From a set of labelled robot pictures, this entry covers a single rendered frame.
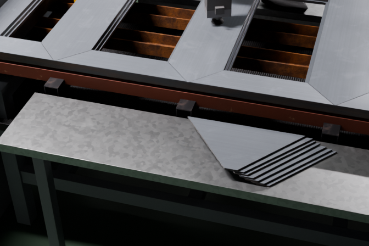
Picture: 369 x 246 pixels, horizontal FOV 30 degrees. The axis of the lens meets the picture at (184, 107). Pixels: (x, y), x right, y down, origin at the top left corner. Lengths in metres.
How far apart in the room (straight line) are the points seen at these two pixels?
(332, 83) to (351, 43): 0.25
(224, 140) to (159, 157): 0.19
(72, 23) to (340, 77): 0.93
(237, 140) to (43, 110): 0.63
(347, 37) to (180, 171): 0.78
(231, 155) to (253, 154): 0.06
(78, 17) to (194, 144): 0.71
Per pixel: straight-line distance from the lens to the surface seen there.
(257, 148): 1.95
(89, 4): 2.54
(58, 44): 2.33
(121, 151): 2.01
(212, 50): 2.25
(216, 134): 1.99
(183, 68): 2.16
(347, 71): 2.20
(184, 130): 2.07
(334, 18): 2.46
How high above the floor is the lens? 2.07
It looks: 38 degrees down
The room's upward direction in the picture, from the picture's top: 1 degrees counter-clockwise
